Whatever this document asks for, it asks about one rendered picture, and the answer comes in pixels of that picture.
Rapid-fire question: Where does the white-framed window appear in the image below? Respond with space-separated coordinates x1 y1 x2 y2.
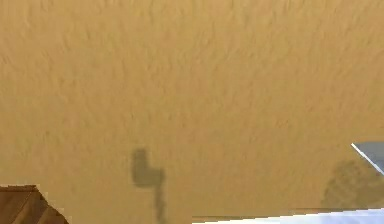
350 141 384 176

